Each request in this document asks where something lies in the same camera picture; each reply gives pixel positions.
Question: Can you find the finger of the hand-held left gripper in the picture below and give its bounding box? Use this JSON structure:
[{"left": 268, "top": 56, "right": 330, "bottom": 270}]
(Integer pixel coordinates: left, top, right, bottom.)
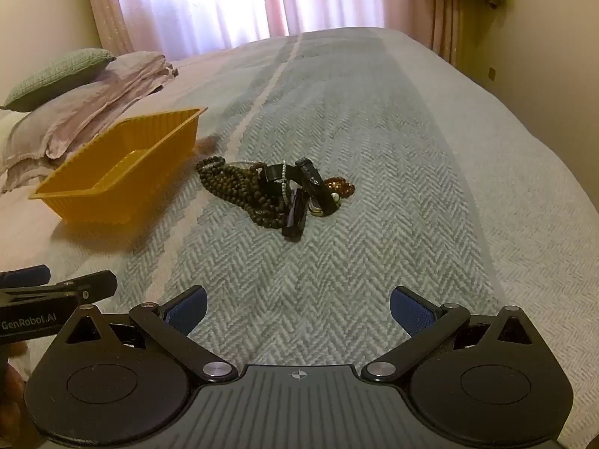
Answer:
[
  {"left": 0, "top": 270, "right": 118, "bottom": 308},
  {"left": 0, "top": 265, "right": 51, "bottom": 289}
]

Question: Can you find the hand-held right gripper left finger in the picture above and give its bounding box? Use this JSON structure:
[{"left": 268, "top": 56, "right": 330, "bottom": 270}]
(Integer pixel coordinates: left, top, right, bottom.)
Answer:
[{"left": 58, "top": 285, "right": 237, "bottom": 382}]

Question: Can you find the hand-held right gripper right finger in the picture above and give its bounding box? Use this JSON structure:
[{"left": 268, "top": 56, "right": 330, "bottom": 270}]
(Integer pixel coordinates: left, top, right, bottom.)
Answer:
[{"left": 360, "top": 285, "right": 544, "bottom": 382}]

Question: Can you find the yellow plastic tray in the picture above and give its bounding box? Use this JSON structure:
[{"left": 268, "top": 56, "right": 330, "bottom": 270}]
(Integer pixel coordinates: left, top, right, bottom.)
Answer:
[{"left": 29, "top": 107, "right": 208, "bottom": 225}]

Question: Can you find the gold pearl ring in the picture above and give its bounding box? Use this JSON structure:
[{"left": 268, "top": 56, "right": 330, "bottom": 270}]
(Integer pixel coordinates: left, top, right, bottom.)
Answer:
[{"left": 310, "top": 192, "right": 341, "bottom": 219}]

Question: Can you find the brown bead necklace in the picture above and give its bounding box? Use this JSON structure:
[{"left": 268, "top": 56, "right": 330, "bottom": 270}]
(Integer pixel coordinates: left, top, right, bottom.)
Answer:
[
  {"left": 195, "top": 155, "right": 264, "bottom": 203},
  {"left": 227, "top": 173, "right": 293, "bottom": 231}
]

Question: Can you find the black glossy hair clip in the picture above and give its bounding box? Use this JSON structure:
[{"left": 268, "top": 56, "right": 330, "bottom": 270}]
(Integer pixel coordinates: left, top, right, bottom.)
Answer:
[{"left": 282, "top": 188, "right": 310, "bottom": 243}]

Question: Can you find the black textured hair clip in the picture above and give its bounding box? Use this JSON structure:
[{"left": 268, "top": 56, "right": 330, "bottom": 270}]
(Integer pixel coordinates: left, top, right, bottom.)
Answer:
[{"left": 295, "top": 156, "right": 340, "bottom": 216}]

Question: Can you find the person's left hand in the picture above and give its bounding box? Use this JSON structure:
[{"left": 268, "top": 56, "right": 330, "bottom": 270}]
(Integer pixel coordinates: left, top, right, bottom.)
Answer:
[{"left": 0, "top": 340, "right": 28, "bottom": 437}]

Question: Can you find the grey herringbone blanket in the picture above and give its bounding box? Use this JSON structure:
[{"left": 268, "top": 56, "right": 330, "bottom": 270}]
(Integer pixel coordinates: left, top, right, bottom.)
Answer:
[{"left": 42, "top": 28, "right": 599, "bottom": 449}]

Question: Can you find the beige pillow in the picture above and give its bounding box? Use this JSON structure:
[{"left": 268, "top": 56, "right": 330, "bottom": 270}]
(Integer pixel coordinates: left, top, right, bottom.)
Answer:
[{"left": 0, "top": 51, "right": 179, "bottom": 193}]

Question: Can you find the green pillow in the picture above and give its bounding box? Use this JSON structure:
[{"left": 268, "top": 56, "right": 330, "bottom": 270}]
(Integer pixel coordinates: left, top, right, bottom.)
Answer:
[{"left": 2, "top": 48, "right": 117, "bottom": 112}]

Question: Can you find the gold curtain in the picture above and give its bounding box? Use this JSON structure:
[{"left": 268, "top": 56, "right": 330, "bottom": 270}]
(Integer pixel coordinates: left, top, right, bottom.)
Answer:
[{"left": 431, "top": 0, "right": 469, "bottom": 67}]

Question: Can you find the pink sheer curtain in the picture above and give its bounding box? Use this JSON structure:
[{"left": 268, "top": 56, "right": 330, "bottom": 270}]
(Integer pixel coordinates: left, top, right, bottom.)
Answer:
[{"left": 84, "top": 0, "right": 415, "bottom": 62}]

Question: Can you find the amber bead bracelet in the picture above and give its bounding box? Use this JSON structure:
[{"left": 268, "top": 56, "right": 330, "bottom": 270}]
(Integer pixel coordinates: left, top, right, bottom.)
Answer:
[{"left": 323, "top": 176, "right": 356, "bottom": 200}]

